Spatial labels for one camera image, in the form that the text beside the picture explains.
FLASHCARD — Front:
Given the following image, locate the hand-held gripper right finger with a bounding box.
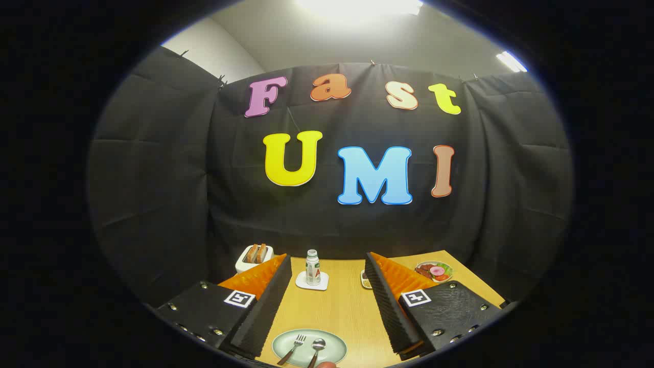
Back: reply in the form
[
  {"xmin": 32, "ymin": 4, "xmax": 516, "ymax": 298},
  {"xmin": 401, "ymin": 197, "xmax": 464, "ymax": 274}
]
[{"xmin": 364, "ymin": 251, "xmax": 504, "ymax": 361}]

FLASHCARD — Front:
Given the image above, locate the white plastic drink bottle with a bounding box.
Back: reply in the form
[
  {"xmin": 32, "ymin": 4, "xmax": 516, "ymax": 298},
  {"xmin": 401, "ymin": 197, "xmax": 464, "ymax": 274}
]
[{"xmin": 306, "ymin": 249, "xmax": 321, "ymax": 286}]

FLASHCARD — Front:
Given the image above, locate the wooden handled metal fork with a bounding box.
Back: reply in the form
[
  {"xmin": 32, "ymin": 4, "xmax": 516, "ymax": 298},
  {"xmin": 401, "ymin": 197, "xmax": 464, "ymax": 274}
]
[{"xmin": 277, "ymin": 334, "xmax": 307, "ymax": 365}]

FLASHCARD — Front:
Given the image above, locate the white toaster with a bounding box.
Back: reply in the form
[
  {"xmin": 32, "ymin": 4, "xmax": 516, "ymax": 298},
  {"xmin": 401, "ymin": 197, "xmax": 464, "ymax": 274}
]
[{"xmin": 235, "ymin": 244, "xmax": 275, "ymax": 275}]

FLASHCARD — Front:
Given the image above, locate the wooden handled metal spoon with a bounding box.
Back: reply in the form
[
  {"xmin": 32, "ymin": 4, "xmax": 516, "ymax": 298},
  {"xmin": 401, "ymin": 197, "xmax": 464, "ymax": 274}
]
[{"xmin": 308, "ymin": 338, "xmax": 326, "ymax": 368}]

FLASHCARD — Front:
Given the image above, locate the white square coaster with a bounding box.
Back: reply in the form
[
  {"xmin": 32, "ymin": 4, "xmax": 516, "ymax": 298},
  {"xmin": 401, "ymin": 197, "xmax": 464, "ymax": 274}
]
[{"xmin": 295, "ymin": 271, "xmax": 330, "ymax": 291}]

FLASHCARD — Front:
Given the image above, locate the white plate of food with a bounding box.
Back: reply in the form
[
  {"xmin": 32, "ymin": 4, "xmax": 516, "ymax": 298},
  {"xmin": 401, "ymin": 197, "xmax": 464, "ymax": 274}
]
[{"xmin": 414, "ymin": 261, "xmax": 454, "ymax": 283}]

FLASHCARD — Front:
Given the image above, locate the ceiling light panel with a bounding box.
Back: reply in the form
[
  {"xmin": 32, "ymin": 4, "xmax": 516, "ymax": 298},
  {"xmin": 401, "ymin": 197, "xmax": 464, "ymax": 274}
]
[
  {"xmin": 496, "ymin": 50, "xmax": 528, "ymax": 73},
  {"xmin": 296, "ymin": 0, "xmax": 425, "ymax": 24}
]

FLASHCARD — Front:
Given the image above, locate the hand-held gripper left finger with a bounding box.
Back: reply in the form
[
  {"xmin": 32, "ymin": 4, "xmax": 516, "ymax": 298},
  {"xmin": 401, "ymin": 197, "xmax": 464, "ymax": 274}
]
[{"xmin": 156, "ymin": 254, "xmax": 293, "ymax": 361}]

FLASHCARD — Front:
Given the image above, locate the pale green plate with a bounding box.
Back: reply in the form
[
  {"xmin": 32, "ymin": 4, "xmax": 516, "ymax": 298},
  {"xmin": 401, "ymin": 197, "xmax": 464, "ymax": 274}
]
[{"xmin": 271, "ymin": 329, "xmax": 348, "ymax": 367}]

